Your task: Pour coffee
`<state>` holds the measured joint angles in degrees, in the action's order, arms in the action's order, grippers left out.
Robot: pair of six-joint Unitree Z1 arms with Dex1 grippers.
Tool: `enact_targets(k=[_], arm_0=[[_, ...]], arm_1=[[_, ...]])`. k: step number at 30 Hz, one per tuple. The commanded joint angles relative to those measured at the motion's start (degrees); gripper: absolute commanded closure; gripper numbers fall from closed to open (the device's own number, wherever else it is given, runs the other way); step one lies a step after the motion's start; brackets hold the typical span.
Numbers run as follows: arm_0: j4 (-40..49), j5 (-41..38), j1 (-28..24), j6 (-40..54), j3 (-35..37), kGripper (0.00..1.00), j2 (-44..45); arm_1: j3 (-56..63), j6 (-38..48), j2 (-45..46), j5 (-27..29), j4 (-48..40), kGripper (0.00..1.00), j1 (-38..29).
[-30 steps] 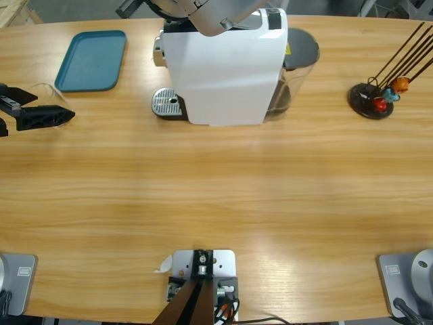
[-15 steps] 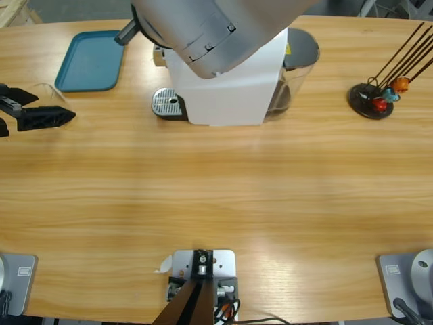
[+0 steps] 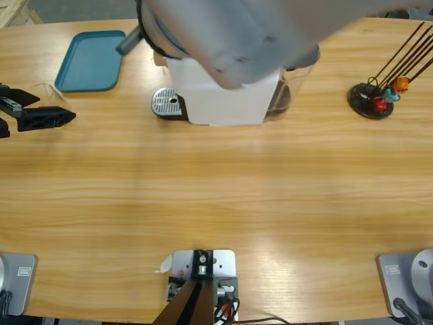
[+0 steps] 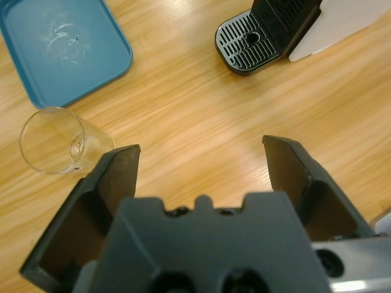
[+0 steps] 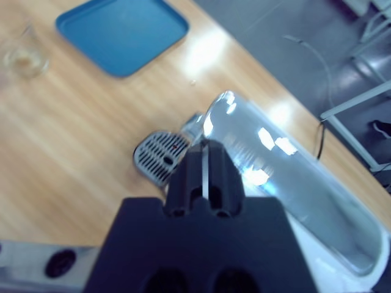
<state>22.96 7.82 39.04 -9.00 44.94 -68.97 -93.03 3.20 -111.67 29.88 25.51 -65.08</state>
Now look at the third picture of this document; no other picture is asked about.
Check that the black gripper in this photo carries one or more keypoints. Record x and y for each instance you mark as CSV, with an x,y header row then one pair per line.
x,y
10,106

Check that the clear drinking glass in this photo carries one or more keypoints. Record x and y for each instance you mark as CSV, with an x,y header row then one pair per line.
x,y
52,89

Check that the white capsule coffee machine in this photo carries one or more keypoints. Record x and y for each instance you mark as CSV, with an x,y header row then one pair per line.
x,y
216,105

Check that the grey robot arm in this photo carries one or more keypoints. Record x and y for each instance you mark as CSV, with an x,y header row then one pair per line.
x,y
236,34

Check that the red coffee capsule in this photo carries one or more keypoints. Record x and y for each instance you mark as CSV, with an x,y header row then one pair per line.
x,y
380,104

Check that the blue coffee capsule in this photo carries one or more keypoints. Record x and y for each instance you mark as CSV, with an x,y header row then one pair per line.
x,y
390,94

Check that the orange coffee capsule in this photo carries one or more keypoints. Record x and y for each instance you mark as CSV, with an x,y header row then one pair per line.
x,y
400,84

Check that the teal plastic tray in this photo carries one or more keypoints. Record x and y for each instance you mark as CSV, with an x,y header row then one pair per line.
x,y
89,61

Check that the wooden pallet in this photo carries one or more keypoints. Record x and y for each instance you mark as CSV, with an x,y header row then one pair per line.
x,y
13,13

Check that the silver slotted drip tray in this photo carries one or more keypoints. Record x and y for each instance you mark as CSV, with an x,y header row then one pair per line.
x,y
165,101

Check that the white paper scrap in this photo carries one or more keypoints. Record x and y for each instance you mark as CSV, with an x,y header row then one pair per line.
x,y
164,264

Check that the clear water tank dark lid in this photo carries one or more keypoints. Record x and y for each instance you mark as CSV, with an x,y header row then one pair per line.
x,y
297,78

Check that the black capsule holder with rods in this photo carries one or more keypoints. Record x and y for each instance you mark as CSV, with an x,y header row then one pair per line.
x,y
363,105

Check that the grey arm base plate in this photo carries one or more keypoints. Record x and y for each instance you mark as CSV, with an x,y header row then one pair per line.
x,y
20,277
402,281

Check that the white mount plate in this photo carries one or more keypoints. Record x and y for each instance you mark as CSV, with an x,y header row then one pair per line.
x,y
223,260

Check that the dark camera post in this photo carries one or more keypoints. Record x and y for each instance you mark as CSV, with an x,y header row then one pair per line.
x,y
189,304

